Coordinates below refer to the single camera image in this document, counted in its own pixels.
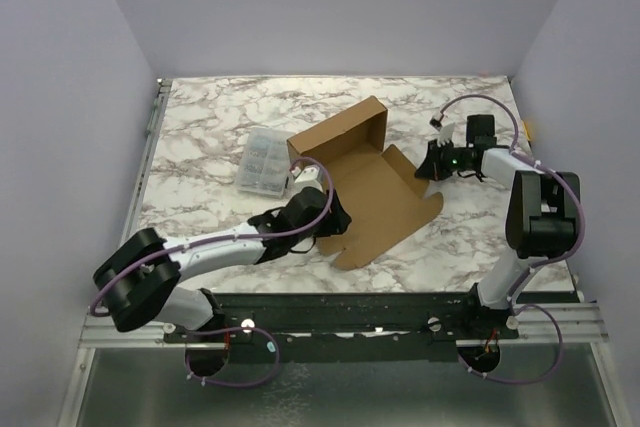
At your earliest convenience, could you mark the brown cardboard box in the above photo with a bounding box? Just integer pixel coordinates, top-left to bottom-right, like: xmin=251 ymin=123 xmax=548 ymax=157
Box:
xmin=287 ymin=96 xmax=444 ymax=270

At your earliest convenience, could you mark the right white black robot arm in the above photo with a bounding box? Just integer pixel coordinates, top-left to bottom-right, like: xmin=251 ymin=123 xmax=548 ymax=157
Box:
xmin=414 ymin=114 xmax=585 ymax=338

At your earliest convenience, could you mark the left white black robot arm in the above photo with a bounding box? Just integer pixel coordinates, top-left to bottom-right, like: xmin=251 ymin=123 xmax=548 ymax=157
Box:
xmin=91 ymin=187 xmax=352 ymax=342

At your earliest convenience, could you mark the clear plastic screw organizer box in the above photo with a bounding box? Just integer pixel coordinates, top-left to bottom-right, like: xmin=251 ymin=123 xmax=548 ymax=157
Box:
xmin=234 ymin=127 xmax=292 ymax=198

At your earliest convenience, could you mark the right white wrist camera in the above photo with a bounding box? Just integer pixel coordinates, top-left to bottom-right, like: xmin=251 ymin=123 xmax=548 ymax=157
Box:
xmin=430 ymin=114 xmax=455 ymax=146

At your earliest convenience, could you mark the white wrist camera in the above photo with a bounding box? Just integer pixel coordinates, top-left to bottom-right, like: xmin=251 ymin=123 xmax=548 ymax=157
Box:
xmin=430 ymin=114 xmax=455 ymax=146
xmin=291 ymin=165 xmax=324 ymax=194

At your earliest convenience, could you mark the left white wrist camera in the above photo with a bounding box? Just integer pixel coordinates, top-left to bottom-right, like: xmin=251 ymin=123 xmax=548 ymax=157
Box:
xmin=291 ymin=165 xmax=324 ymax=194

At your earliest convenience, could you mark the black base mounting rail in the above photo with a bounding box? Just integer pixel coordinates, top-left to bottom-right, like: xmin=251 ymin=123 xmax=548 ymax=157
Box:
xmin=164 ymin=292 xmax=518 ymax=363

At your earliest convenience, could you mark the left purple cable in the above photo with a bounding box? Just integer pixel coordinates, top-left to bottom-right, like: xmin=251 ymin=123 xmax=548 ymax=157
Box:
xmin=89 ymin=156 xmax=335 ymax=389

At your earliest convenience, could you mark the aluminium extrusion frame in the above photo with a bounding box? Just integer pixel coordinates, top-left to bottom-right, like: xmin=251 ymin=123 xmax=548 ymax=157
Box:
xmin=54 ymin=77 xmax=174 ymax=427

